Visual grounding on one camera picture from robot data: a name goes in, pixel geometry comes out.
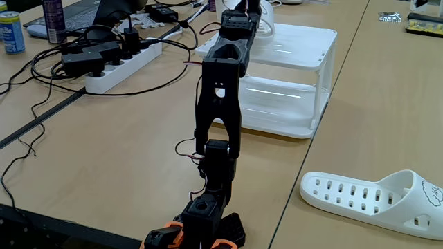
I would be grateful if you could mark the white slipper with dog drawing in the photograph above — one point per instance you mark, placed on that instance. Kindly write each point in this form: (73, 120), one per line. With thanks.
(267, 24)
(398, 193)

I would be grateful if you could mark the white two-tier shoe rack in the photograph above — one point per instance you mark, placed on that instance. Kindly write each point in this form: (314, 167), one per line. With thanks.
(294, 45)

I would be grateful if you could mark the purple drink can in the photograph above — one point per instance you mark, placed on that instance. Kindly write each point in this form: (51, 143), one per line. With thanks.
(211, 5)

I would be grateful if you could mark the white box device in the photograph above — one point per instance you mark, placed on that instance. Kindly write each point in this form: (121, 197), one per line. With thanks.
(290, 1)

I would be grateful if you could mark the black power brick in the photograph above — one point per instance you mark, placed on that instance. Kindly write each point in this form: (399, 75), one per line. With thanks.
(162, 14)

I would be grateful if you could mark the black plug-in charger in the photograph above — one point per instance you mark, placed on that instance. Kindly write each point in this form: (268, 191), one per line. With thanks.
(131, 41)

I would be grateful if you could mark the silver foil wrapper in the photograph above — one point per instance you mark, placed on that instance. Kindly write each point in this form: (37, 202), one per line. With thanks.
(389, 17)

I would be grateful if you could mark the white power strip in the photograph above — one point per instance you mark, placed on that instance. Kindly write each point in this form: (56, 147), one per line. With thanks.
(117, 74)

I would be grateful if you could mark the black adapter with green light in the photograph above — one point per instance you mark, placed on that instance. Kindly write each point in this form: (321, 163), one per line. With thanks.
(107, 50)

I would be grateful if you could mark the dark laptop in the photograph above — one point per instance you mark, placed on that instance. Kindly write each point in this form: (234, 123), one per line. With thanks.
(76, 14)

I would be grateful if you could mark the yellow circuit board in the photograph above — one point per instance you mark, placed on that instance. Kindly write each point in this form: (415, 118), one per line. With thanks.
(424, 29)

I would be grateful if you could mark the black flat case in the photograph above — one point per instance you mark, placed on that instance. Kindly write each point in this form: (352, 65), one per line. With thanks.
(425, 17)

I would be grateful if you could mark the black power adapter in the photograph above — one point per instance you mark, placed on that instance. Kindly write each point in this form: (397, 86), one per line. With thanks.
(81, 64)

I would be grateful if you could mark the clear plastic box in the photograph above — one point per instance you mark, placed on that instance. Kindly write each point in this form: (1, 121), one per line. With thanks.
(429, 7)

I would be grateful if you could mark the tall purple can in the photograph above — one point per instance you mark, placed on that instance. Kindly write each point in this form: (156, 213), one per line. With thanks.
(54, 20)

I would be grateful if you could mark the light blue mouse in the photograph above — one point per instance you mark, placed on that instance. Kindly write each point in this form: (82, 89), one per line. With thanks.
(36, 31)

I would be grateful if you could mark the blue drink can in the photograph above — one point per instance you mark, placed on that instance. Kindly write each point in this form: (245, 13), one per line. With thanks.
(12, 34)

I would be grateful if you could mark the white printed bracket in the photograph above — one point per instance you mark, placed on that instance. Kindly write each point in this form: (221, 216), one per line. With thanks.
(149, 21)

